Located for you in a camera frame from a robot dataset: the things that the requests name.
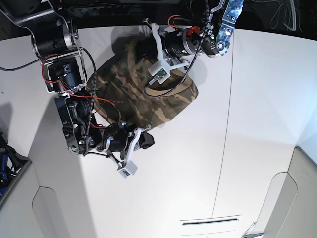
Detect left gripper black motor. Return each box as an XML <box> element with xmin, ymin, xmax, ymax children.
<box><xmin>135</xmin><ymin>18</ymin><xmax>202</xmax><ymax>71</ymax></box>

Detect blue items in bin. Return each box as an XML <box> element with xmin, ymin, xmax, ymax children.
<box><xmin>0</xmin><ymin>150</ymin><xmax>16</xmax><ymax>197</ymax></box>

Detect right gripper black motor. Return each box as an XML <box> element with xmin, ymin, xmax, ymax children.
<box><xmin>99</xmin><ymin>122</ymin><xmax>155</xmax><ymax>161</ymax></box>

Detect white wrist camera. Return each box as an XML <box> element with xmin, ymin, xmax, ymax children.
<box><xmin>117</xmin><ymin>160</ymin><xmax>138</xmax><ymax>178</ymax></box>
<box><xmin>148</xmin><ymin>61</ymin><xmax>170</xmax><ymax>84</ymax></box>

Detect black cable bundle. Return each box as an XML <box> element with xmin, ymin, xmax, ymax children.
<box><xmin>144</xmin><ymin>24</ymin><xmax>211</xmax><ymax>99</ymax></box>

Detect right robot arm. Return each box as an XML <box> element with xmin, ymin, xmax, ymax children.
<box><xmin>0</xmin><ymin>0</ymin><xmax>154</xmax><ymax>161</ymax></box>

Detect camouflage T-shirt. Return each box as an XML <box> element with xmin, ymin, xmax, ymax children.
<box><xmin>95</xmin><ymin>37</ymin><xmax>199</xmax><ymax>128</ymax></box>

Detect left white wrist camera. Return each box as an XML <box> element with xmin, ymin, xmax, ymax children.
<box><xmin>148</xmin><ymin>61</ymin><xmax>170</xmax><ymax>84</ymax></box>

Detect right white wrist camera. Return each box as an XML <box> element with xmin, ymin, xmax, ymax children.
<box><xmin>117</xmin><ymin>160</ymin><xmax>138</xmax><ymax>178</ymax></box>

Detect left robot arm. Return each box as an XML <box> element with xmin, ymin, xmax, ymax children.
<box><xmin>136</xmin><ymin>0</ymin><xmax>244</xmax><ymax>75</ymax></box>

